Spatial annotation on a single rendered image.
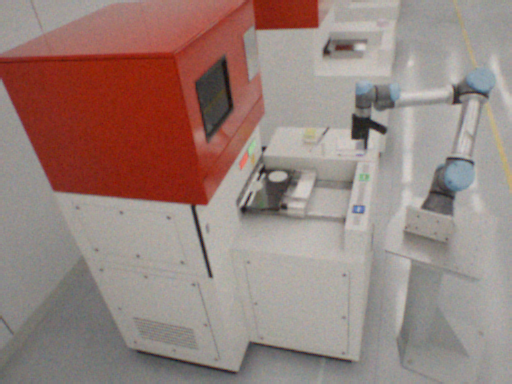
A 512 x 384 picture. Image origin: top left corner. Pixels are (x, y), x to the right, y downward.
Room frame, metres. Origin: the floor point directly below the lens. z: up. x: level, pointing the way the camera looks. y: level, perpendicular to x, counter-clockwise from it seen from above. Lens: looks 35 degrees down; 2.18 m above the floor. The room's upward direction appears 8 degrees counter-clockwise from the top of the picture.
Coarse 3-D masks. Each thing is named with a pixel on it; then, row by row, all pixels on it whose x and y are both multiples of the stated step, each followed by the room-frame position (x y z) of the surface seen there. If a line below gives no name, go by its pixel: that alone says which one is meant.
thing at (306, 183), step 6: (300, 180) 1.91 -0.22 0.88; (306, 180) 1.90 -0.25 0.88; (312, 180) 1.89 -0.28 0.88; (300, 186) 1.85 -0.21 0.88; (306, 186) 1.85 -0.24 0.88; (312, 186) 1.85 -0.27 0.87; (300, 192) 1.80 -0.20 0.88; (306, 192) 1.79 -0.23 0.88; (306, 204) 1.70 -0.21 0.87; (294, 216) 1.64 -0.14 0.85; (300, 216) 1.63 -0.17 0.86
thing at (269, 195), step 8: (264, 176) 1.97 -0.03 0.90; (288, 176) 1.93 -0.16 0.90; (264, 184) 1.89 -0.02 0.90; (272, 184) 1.88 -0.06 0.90; (280, 184) 1.87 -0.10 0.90; (256, 192) 1.82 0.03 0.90; (264, 192) 1.81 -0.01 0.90; (272, 192) 1.81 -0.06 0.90; (280, 192) 1.80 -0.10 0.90; (248, 200) 1.76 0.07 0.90; (256, 200) 1.75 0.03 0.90; (264, 200) 1.75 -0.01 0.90; (272, 200) 1.74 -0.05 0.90
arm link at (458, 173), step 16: (464, 80) 1.70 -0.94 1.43; (480, 80) 1.64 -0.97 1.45; (464, 96) 1.64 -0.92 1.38; (480, 96) 1.60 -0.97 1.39; (464, 112) 1.59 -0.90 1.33; (480, 112) 1.58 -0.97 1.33; (464, 128) 1.54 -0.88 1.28; (464, 144) 1.49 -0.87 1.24; (448, 160) 1.47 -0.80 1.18; (464, 160) 1.43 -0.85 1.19; (448, 176) 1.40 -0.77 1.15; (464, 176) 1.39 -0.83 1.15
